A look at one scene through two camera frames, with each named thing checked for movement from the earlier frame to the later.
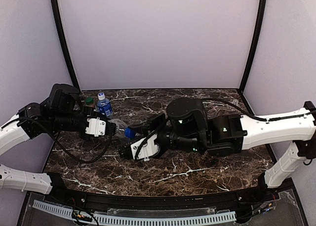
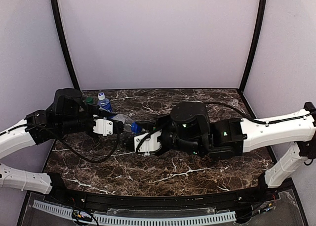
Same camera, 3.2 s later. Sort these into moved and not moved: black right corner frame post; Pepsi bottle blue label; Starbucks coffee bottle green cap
Moved: Pepsi bottle blue label
Not moved: black right corner frame post; Starbucks coffee bottle green cap
